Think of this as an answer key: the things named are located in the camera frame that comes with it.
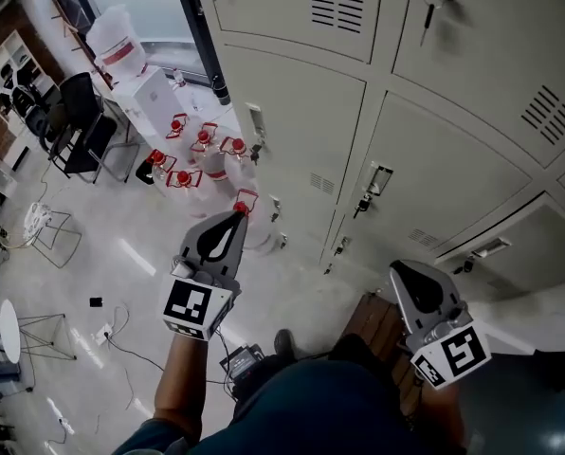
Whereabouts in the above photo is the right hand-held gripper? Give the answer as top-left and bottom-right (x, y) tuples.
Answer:
(388, 259), (494, 391)

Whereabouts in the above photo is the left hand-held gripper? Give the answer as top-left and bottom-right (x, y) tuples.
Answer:
(161, 209), (250, 343)

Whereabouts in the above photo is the grey metal locker cabinet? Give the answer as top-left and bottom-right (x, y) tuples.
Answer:
(194, 0), (565, 302)

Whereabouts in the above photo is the grey metal locker door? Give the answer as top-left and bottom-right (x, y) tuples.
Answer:
(221, 43), (370, 208)

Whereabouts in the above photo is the person's left forearm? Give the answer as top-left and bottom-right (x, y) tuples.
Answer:
(153, 332), (217, 445)

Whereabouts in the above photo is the person's right forearm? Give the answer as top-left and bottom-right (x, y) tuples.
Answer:
(417, 381), (466, 449)

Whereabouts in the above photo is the brown wooden stool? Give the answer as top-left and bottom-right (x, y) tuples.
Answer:
(341, 291), (424, 416)

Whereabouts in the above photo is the group of clear water bottles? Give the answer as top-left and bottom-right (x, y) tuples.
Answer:
(142, 111), (286, 255)

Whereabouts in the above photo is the black plastic bag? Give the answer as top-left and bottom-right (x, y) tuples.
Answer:
(135, 157), (158, 187)

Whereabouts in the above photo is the person's dark shoe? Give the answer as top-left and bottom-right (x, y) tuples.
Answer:
(273, 328), (299, 358)

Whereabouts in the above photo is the black waist-worn device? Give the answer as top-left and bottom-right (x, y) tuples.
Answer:
(219, 343), (265, 383)

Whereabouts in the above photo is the black thermos bottle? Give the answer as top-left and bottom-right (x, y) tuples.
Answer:
(210, 74), (231, 107)

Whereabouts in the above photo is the white cardboard box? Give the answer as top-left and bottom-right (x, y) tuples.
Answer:
(111, 65), (185, 140)

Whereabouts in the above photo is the person in teal shirt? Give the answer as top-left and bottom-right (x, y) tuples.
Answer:
(114, 357), (468, 455)

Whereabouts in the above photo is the black office chair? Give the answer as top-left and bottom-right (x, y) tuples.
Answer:
(49, 71), (141, 184)

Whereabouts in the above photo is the dark padded chair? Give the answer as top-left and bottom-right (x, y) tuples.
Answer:
(26, 101), (75, 160)

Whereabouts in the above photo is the black framed window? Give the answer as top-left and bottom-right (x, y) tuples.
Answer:
(40, 0), (229, 97)

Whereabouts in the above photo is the white round table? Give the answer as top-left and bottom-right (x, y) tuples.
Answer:
(0, 299), (79, 365)

